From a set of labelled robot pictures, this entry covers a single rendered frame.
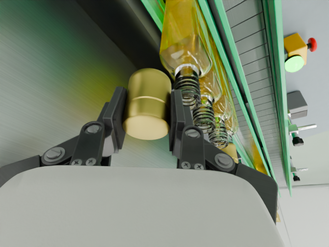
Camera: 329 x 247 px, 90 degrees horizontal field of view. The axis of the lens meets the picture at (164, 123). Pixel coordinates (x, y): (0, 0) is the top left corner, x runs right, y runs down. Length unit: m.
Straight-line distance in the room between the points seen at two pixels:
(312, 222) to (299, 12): 5.63
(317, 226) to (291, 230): 0.56
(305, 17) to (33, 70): 0.64
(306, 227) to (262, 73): 5.59
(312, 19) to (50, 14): 0.62
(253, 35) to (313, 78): 0.43
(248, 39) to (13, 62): 0.42
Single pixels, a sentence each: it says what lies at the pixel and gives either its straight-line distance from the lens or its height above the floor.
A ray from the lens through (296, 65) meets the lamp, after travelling 0.61.
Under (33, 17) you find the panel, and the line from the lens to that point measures 0.26.
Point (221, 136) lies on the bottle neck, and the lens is 0.27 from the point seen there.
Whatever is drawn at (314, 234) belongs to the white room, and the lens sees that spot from 5.99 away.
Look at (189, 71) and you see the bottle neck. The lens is 0.20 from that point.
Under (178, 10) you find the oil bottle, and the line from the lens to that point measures 0.30.
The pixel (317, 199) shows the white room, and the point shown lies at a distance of 6.09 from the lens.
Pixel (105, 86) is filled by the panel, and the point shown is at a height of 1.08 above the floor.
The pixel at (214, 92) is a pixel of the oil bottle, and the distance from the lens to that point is 0.25.
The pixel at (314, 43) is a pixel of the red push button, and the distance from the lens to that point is 0.65.
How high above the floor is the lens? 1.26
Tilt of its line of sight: 33 degrees down
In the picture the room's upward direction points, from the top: 176 degrees counter-clockwise
